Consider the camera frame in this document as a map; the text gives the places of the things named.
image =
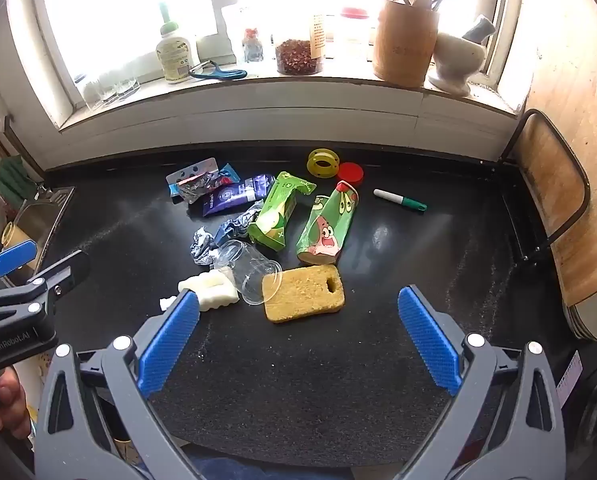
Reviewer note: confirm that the green marker pen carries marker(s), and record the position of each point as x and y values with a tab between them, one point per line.
403	201

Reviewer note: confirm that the set of small glasses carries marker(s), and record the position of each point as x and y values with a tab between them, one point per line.
108	90

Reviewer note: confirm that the white stone mortar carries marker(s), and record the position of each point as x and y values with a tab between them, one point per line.
453	62

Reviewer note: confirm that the blue snack wrapper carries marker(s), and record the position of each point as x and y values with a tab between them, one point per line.
228	174

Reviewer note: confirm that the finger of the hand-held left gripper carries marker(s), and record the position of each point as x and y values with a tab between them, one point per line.
66	272
11	257

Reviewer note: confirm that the yellow tape spool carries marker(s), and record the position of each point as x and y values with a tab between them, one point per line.
314	164

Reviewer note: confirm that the brass pot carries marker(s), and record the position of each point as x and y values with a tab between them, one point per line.
12	234

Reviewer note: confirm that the green juice carton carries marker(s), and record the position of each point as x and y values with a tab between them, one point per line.
273	215

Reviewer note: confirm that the dark blue packet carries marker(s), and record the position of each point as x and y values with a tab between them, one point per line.
233	195

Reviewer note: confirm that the wooden chair with black frame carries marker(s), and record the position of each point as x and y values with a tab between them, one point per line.
568	240

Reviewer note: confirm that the small spice bottle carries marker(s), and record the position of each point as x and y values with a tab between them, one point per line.
252	47

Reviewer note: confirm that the person's left hand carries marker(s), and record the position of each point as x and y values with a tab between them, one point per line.
6	397

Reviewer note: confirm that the yellow sponge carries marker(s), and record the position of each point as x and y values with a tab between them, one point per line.
298	295

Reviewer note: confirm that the crumpled silver foil wrapper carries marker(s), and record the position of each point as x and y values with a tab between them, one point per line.
206	250

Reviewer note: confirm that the white blister card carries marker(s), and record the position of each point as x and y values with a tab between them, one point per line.
198	166

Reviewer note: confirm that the black appliance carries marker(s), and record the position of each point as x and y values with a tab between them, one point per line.
593	410

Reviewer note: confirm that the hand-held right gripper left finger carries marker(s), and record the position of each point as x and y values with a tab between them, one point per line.
171	340

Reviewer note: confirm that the brown label packet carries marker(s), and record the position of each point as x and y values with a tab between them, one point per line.
318	35

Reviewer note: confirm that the red bottle cap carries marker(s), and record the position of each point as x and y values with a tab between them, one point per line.
352	174

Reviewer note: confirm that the green cloth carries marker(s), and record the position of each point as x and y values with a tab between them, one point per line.
11	180

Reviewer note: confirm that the wooden utensil holder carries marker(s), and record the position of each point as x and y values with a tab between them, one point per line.
403	45

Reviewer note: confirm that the blue peeler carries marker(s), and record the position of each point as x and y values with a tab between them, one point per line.
221	74

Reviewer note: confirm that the glass jar of red peppers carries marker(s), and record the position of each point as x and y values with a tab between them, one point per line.
296	57

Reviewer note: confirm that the white foam block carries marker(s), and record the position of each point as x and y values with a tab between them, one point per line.
213	290

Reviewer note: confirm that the stone pestle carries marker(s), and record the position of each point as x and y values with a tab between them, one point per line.
480	27

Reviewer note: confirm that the green cartoon drink carton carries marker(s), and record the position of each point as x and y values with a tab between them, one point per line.
326	230

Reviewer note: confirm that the green-capped sauce bottle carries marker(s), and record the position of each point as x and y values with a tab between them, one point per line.
175	55

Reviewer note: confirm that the steel sink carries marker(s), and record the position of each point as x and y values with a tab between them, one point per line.
43	220

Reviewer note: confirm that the red-lidded jar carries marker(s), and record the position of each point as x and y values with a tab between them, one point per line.
353	30

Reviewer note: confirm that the small white foam piece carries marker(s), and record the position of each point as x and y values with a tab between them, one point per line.
167	303

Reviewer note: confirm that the clear plastic cup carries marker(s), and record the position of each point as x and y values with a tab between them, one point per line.
248	267

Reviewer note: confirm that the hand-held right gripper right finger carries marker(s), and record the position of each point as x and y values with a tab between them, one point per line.
428	340

